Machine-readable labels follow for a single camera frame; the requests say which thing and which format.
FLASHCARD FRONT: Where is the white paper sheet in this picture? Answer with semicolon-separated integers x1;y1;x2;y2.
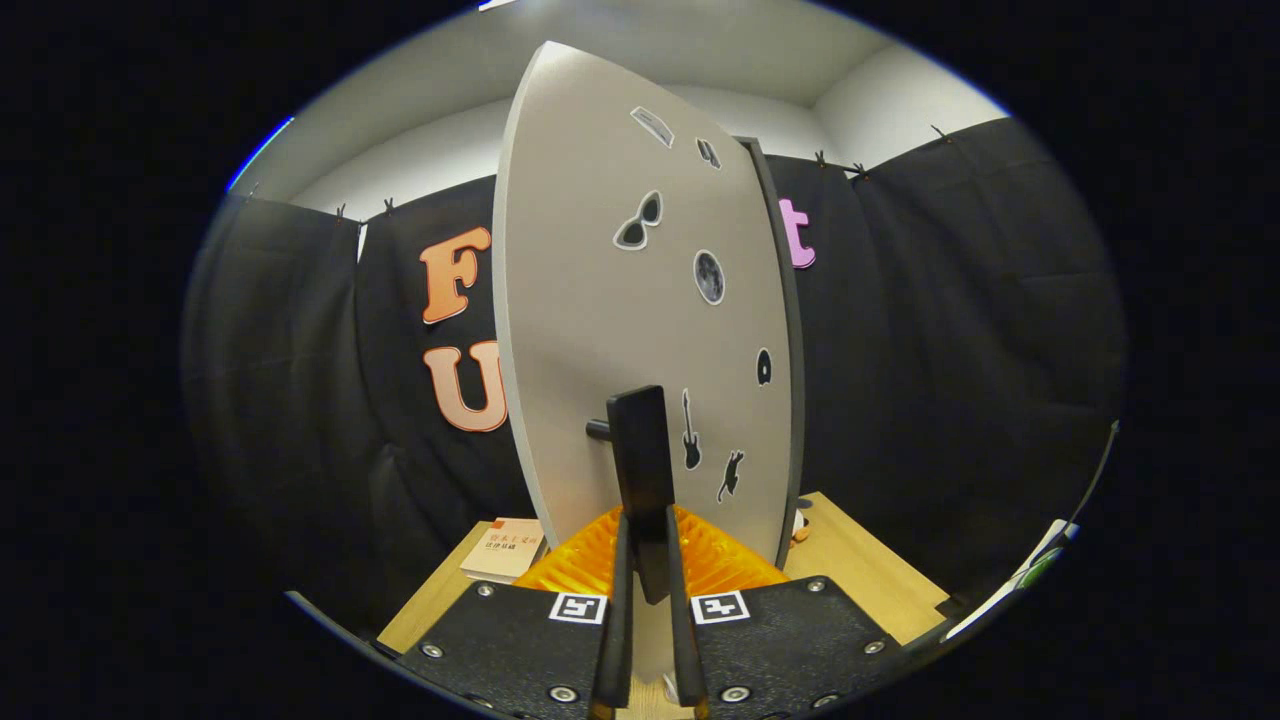
945;520;1081;641

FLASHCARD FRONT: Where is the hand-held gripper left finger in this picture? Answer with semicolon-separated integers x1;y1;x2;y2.
395;505;636;720

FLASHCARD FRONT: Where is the beige shoe cabinet door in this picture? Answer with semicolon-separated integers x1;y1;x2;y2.
493;40;796;686

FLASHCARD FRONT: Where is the black door handle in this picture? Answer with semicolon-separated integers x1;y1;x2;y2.
586;385;677;606

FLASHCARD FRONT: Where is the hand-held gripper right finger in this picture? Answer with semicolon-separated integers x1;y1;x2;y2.
665;503;906;720

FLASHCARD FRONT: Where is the grey shoe cabinet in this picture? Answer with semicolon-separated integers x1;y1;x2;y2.
738;136;807;573

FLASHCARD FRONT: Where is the black backdrop cloth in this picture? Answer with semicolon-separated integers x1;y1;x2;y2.
180;115;1126;641

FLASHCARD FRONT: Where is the beige orange book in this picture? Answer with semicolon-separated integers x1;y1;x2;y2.
460;517;546;585

